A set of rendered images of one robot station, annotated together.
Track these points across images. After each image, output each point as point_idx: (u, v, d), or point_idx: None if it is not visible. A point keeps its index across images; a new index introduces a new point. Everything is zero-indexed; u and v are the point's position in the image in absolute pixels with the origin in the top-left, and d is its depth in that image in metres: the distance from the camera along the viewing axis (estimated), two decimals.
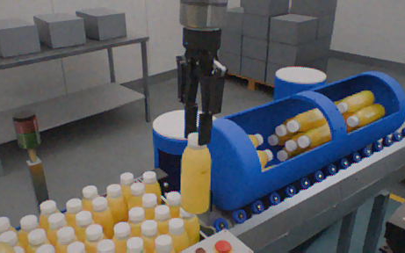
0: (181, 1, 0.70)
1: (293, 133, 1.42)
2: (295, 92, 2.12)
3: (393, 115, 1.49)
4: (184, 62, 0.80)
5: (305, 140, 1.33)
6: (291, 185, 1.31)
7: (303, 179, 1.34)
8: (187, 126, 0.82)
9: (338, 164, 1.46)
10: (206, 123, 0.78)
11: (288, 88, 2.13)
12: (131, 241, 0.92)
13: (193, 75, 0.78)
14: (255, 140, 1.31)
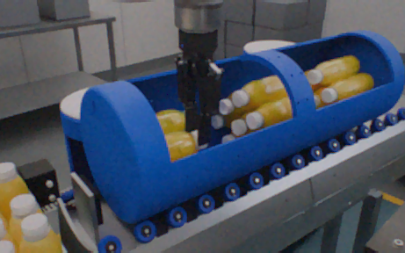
0: (175, 3, 0.69)
1: (243, 109, 1.00)
2: None
3: (384, 86, 1.07)
4: (182, 62, 0.79)
5: (255, 118, 0.91)
6: (234, 184, 0.89)
7: (253, 175, 0.92)
8: (187, 126, 0.83)
9: (307, 155, 1.04)
10: (205, 124, 0.78)
11: None
12: None
13: (191, 76, 0.78)
14: (181, 117, 0.89)
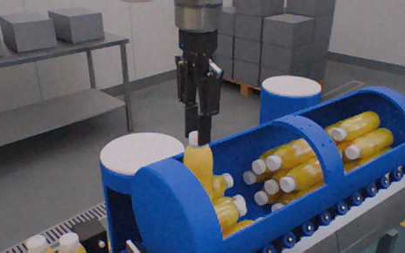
0: (175, 3, 0.69)
1: (275, 169, 1.09)
2: (285, 107, 1.79)
3: (404, 145, 1.15)
4: (182, 62, 0.79)
5: (289, 182, 0.99)
6: (270, 244, 0.97)
7: (286, 234, 1.01)
8: (187, 126, 0.83)
9: (334, 209, 1.13)
10: (205, 124, 0.78)
11: (276, 102, 1.80)
12: None
13: (191, 76, 0.78)
14: (221, 183, 0.98)
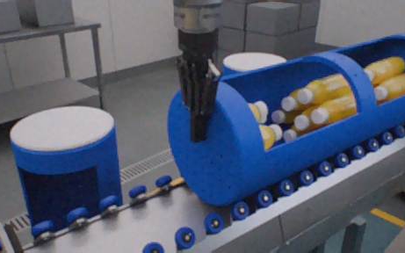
0: None
1: (305, 105, 1.10)
2: None
3: None
4: None
5: (321, 113, 1.00)
6: (179, 239, 0.78)
7: (220, 218, 0.84)
8: None
9: (291, 189, 0.97)
10: None
11: None
12: None
13: (202, 77, 0.77)
14: None
